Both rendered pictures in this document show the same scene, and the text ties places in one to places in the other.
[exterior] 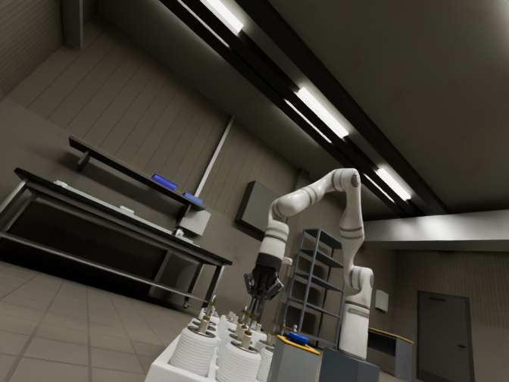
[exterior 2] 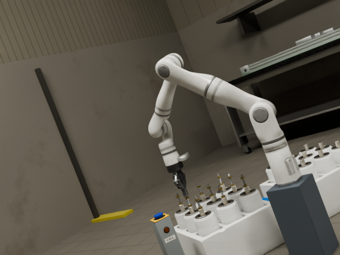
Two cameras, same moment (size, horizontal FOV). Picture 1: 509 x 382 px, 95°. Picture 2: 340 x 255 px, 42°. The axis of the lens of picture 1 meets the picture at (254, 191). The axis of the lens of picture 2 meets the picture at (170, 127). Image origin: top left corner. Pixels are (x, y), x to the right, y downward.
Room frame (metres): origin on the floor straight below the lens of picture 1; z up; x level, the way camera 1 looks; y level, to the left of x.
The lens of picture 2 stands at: (0.06, -2.00, 0.74)
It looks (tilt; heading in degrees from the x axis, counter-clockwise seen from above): 3 degrees down; 70
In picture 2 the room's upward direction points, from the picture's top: 21 degrees counter-clockwise
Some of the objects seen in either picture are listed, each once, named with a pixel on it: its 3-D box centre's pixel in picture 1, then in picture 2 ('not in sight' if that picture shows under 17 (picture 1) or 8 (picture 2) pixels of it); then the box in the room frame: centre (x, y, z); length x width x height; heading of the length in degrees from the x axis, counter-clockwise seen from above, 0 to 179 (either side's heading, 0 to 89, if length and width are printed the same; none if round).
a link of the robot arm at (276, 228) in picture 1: (279, 219); (164, 136); (0.72, -0.11, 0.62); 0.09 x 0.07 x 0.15; 19
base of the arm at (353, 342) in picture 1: (354, 330); (281, 161); (0.97, -0.54, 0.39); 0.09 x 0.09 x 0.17; 29
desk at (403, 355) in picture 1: (373, 347); not in sight; (5.44, -3.49, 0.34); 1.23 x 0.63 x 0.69; 29
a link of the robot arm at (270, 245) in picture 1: (275, 249); (174, 155); (0.73, -0.12, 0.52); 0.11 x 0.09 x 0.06; 143
